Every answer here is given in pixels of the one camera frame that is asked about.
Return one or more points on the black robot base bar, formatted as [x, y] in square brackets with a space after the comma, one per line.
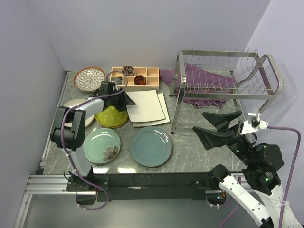
[141, 186]

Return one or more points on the steel dish rack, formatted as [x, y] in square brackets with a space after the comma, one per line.
[257, 77]

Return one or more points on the brown rimmed plate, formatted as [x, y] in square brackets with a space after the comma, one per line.
[89, 78]

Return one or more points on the brown patterned rolled fabric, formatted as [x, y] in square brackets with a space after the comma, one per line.
[128, 70]

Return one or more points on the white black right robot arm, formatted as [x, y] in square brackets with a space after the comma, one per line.
[262, 164]

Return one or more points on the orange black rolled fabric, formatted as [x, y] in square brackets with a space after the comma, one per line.
[140, 80]

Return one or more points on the wooden compartment tray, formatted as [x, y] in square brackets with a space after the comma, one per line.
[151, 75]

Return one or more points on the purple cloth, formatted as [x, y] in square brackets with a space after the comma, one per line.
[201, 80]

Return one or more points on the white square plate black rim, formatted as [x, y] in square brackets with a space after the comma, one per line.
[159, 122]

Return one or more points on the mint green flower plate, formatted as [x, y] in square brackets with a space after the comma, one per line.
[102, 146]

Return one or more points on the dark grey rolled fabric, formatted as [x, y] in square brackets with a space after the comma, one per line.
[117, 80]

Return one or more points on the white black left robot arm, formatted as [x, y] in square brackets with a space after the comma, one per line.
[68, 128]

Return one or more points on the teal round plate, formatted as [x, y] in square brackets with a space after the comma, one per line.
[150, 147]

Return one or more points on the floral patterned round plate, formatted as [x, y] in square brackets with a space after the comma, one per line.
[88, 91]

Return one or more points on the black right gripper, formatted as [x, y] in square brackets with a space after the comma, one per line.
[208, 138]

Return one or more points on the green scalloped plate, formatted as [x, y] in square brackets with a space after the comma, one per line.
[111, 117]

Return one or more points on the cream divided plate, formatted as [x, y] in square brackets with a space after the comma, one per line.
[73, 103]

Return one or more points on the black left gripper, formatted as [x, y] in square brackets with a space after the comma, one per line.
[122, 106]

